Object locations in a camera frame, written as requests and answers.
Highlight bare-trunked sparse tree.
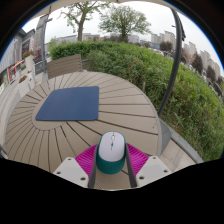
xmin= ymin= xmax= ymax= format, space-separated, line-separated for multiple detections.
xmin=59 ymin=1 xmax=111 ymax=43

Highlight white and teal computer mouse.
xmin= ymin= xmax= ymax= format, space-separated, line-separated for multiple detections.
xmin=95 ymin=130 xmax=128 ymax=175

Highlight beige patio umbrella canopy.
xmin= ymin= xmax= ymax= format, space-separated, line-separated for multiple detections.
xmin=33 ymin=0 xmax=178 ymax=18

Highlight blue rectangular mouse pad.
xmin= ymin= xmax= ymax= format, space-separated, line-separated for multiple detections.
xmin=35 ymin=85 xmax=100 ymax=122

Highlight tall grey sign pillar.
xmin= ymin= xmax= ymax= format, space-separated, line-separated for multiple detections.
xmin=32 ymin=14 xmax=54 ymax=75

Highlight storefront building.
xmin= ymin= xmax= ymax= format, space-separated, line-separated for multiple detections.
xmin=0 ymin=28 xmax=36 ymax=92

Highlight dark curved umbrella pole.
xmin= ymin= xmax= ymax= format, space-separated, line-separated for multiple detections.
xmin=156 ymin=8 xmax=187 ymax=118

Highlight round leafy green tree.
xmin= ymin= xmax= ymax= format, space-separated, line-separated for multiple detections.
xmin=97 ymin=4 xmax=153 ymax=43

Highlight distant apartment buildings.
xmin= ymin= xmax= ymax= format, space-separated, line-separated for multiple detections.
xmin=54 ymin=29 xmax=223 ymax=82

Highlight white square planter box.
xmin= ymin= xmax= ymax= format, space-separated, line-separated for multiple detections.
xmin=17 ymin=74 xmax=35 ymax=98

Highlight tall white planter with flowers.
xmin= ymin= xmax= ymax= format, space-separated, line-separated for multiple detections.
xmin=24 ymin=49 xmax=36 ymax=73

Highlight brown slatted wooden chair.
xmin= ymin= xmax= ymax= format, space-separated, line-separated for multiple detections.
xmin=46 ymin=54 xmax=84 ymax=80

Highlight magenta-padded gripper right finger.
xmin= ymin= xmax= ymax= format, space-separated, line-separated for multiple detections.
xmin=124 ymin=143 xmax=173 ymax=189

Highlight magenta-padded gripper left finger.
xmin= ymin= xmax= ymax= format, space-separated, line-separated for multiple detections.
xmin=53 ymin=143 xmax=100 ymax=190

